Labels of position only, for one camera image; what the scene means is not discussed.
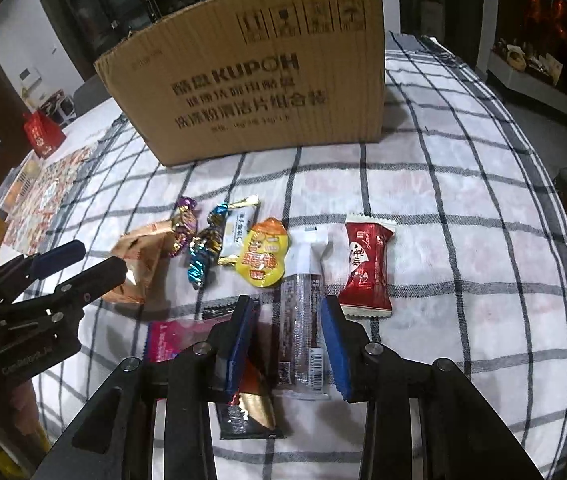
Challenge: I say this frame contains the white wall panel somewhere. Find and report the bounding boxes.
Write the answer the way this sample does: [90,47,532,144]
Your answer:
[20,66,44,96]

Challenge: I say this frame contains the cardboard box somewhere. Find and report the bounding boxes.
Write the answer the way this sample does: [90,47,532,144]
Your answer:
[94,0,387,167]

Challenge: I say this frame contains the long brown snack bar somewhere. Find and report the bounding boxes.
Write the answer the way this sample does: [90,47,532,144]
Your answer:
[276,227,334,401]

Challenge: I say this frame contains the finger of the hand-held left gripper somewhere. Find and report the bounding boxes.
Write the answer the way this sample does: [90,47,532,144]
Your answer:
[0,256,133,333]
[0,240,87,306]

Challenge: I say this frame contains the grey chair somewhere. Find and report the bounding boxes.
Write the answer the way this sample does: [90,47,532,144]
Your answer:
[74,80,114,116]

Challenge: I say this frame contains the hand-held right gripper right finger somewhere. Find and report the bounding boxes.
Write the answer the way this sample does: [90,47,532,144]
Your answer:
[319,295,544,480]

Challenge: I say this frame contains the white plastic basket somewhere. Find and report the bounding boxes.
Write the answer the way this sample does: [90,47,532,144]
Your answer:
[1,157,44,211]

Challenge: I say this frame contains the patterned table mat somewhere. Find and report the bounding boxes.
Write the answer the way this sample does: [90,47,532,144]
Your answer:
[4,142,109,256]

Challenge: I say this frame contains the brown snack packet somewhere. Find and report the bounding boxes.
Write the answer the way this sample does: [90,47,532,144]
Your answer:
[101,220,174,306]

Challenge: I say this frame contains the red snack packet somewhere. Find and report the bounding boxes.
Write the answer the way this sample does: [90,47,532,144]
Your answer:
[338,213,395,320]

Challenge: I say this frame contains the purple wrapped candy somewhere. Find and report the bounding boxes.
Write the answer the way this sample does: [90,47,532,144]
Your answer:
[166,196,200,258]

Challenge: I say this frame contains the blue wrapped candy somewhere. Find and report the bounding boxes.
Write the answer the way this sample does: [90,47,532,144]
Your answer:
[186,204,234,291]

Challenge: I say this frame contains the checked tablecloth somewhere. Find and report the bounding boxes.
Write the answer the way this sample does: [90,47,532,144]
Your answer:
[28,30,567,480]

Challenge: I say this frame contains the white low shelf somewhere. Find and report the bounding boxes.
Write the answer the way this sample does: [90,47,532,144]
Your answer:
[488,45,567,131]

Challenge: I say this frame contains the white and gold snack packet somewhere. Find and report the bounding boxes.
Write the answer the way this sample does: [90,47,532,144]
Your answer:
[218,197,260,267]

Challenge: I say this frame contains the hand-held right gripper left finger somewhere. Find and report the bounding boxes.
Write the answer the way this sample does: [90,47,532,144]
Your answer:
[31,295,262,480]

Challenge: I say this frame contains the pink snack packet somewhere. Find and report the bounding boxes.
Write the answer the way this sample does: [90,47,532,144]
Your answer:
[144,317,232,366]

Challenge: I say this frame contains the red gift bag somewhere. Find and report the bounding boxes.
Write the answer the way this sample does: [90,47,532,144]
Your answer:
[22,111,67,159]

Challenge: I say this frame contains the black and gold snack packet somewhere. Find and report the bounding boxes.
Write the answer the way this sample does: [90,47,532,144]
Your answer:
[216,360,287,441]

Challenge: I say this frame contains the dark glass cabinet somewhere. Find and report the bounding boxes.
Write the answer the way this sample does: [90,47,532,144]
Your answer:
[31,0,274,76]

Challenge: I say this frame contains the yellow snack packet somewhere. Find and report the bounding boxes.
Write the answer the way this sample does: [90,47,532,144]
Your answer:
[234,217,291,288]

